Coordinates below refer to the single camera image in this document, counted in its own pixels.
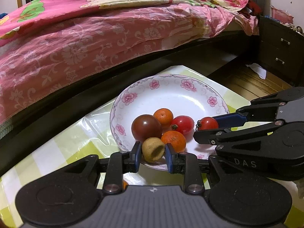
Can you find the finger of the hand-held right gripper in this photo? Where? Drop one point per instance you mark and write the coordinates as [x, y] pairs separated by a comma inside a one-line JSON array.
[[229, 120], [213, 136]]

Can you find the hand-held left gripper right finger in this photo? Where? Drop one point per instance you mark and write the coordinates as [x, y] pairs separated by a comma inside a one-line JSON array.
[[169, 158]]

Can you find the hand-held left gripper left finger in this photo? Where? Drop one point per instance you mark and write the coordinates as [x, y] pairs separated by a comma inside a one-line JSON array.
[[136, 157]]

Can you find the red cherry tomato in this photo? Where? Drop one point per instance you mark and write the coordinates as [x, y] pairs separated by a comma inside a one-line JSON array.
[[207, 123], [182, 124]]

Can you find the brown fruit with hollow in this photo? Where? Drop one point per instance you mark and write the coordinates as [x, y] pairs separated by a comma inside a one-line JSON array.
[[152, 149]]

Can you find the dark red tomato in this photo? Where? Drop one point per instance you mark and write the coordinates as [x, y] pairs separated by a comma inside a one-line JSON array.
[[146, 128]]

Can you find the white floral plate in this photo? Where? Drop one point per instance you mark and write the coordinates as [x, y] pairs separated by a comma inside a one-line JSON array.
[[180, 99]]

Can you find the white paper scrap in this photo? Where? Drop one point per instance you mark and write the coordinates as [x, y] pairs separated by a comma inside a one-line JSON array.
[[257, 70]]

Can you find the green checked plastic tablecloth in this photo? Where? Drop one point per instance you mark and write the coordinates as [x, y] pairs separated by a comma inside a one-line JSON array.
[[71, 142]]

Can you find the dark nightstand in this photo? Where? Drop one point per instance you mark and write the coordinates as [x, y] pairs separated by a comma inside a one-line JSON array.
[[280, 47]]

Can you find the red garment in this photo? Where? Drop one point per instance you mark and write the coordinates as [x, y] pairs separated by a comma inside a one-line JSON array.
[[254, 7]]

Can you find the pink basket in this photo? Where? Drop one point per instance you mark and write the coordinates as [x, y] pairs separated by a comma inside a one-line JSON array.
[[281, 14]]

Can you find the pink floral bedsheet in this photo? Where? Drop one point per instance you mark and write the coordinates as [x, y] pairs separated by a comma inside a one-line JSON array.
[[71, 52]]

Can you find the striped mattress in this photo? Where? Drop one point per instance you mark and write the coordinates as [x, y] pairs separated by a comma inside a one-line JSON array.
[[4, 127]]

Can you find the pink cartoon quilt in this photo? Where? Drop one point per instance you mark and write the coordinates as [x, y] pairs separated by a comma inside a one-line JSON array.
[[59, 4]]

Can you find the dark bed frame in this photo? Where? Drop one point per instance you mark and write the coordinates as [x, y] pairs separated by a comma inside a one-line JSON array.
[[71, 99]]

